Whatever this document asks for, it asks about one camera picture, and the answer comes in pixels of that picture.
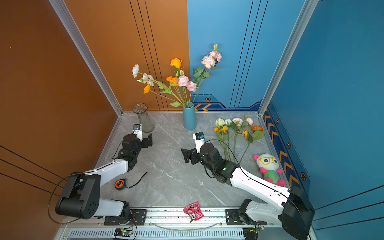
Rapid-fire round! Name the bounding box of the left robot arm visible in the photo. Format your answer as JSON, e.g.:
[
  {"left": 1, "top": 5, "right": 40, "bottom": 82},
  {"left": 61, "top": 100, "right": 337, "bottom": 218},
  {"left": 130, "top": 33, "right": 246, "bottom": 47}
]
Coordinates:
[{"left": 55, "top": 134, "right": 153, "bottom": 225}]

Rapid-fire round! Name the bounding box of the aluminium corner post right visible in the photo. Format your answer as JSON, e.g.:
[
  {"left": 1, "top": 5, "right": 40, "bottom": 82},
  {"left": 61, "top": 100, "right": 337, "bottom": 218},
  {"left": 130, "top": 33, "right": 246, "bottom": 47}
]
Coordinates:
[{"left": 258, "top": 0, "right": 319, "bottom": 117}]

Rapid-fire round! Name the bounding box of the yellow rose stem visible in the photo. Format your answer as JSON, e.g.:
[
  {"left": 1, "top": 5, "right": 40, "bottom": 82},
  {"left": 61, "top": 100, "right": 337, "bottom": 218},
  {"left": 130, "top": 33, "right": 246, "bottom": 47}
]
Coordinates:
[{"left": 168, "top": 58, "right": 188, "bottom": 107}]

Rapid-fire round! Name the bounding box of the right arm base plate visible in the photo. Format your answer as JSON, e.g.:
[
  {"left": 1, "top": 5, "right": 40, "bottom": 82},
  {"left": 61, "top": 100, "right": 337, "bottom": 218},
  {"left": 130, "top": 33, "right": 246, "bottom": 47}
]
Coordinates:
[{"left": 225, "top": 209, "right": 252, "bottom": 226}]

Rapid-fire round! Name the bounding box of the white flower stem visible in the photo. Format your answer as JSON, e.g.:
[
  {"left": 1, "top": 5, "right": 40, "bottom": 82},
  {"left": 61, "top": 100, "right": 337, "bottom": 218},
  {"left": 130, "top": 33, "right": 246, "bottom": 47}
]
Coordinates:
[{"left": 132, "top": 64, "right": 187, "bottom": 108}]

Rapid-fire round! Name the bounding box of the black connector box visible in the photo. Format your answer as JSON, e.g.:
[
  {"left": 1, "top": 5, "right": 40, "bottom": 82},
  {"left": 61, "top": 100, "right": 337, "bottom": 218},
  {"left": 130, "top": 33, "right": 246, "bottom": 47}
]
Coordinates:
[{"left": 243, "top": 228, "right": 259, "bottom": 240}]

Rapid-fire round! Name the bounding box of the white plush toy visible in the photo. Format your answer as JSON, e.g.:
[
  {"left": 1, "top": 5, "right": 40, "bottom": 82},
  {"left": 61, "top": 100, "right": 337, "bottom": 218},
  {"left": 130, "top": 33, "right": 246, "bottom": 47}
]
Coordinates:
[{"left": 254, "top": 154, "right": 286, "bottom": 187}]

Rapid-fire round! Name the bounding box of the orange tape measure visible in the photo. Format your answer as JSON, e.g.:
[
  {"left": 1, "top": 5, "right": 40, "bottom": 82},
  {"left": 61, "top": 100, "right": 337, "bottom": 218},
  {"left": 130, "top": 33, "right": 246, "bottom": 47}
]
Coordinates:
[{"left": 114, "top": 179, "right": 127, "bottom": 191}]

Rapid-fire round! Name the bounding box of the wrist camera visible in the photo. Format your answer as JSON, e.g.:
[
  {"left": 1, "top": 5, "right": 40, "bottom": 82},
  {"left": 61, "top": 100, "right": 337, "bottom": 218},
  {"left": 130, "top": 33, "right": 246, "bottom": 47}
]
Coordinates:
[
  {"left": 193, "top": 132, "right": 206, "bottom": 154},
  {"left": 133, "top": 124, "right": 143, "bottom": 141}
]

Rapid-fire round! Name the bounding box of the orange yellow small flower stem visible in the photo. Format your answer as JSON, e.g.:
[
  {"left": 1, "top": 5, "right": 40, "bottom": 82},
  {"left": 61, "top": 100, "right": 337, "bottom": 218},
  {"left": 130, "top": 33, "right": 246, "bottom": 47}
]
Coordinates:
[{"left": 137, "top": 74, "right": 183, "bottom": 108}]

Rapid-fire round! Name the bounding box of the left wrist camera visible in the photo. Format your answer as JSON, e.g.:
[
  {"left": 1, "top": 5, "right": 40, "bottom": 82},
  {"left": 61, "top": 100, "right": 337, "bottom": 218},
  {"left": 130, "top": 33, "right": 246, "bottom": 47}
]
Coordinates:
[{"left": 133, "top": 124, "right": 143, "bottom": 141}]

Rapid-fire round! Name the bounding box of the green circuit board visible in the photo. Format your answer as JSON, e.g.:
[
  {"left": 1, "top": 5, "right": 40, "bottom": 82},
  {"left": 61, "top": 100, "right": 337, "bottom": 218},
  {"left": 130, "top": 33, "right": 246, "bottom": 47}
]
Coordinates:
[{"left": 113, "top": 228, "right": 135, "bottom": 240}]

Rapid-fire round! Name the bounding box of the aluminium corner post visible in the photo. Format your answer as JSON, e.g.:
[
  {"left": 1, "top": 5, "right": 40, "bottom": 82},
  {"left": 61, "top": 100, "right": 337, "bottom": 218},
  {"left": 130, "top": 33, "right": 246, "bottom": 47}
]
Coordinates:
[
  {"left": 49, "top": 0, "right": 124, "bottom": 116},
  {"left": 258, "top": 0, "right": 319, "bottom": 117}
]

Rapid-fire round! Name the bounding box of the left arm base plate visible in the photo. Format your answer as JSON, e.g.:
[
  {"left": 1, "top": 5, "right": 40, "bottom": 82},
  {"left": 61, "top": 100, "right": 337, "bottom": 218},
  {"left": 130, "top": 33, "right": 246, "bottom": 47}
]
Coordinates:
[{"left": 104, "top": 209, "right": 147, "bottom": 226}]

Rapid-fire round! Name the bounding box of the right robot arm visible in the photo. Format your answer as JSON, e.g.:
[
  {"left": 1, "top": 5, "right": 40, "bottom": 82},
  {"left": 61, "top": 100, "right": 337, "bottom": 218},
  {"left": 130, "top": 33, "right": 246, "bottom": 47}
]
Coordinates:
[{"left": 181, "top": 143, "right": 315, "bottom": 240}]

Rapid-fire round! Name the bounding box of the teal cylindrical vase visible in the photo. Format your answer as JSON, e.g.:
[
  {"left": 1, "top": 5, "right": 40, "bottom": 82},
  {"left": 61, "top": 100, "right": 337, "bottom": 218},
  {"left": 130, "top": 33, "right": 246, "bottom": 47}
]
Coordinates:
[{"left": 183, "top": 102, "right": 197, "bottom": 130}]

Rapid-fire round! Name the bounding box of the orange gerbera stem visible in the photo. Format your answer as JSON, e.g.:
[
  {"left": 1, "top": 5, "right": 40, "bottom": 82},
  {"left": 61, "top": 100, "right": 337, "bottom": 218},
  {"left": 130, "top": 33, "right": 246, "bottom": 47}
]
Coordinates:
[{"left": 239, "top": 126, "right": 264, "bottom": 162}]

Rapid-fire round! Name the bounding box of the clear glass vase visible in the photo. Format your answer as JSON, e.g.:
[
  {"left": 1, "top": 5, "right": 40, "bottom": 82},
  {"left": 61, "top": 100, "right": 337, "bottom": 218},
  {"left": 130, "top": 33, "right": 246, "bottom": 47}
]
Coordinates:
[{"left": 133, "top": 103, "right": 155, "bottom": 133}]

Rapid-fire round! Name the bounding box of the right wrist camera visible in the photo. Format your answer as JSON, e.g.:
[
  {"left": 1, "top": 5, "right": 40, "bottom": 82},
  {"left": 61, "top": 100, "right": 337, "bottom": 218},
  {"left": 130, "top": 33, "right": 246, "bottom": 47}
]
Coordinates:
[{"left": 193, "top": 132, "right": 206, "bottom": 154}]

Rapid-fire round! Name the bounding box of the pink rose spray stem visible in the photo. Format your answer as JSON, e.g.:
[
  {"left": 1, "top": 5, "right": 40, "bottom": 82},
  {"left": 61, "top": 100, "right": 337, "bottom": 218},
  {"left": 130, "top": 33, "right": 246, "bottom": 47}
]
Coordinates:
[{"left": 192, "top": 44, "right": 222, "bottom": 103}]

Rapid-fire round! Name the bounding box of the pink snack packet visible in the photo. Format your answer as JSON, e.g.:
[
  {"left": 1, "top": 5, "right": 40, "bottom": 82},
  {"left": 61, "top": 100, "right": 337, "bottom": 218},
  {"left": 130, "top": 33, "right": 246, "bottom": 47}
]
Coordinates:
[{"left": 183, "top": 202, "right": 204, "bottom": 223}]

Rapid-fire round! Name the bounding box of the aluminium corner post left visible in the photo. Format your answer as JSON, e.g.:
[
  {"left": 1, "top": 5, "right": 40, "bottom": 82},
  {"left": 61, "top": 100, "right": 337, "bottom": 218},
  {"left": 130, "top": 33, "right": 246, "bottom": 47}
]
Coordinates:
[{"left": 49, "top": 0, "right": 124, "bottom": 116}]

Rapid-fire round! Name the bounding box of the yellow poppy flower stem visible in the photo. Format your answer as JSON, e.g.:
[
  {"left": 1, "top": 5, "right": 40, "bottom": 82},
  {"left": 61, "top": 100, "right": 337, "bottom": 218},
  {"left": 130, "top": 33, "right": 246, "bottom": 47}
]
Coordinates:
[{"left": 232, "top": 130, "right": 249, "bottom": 154}]

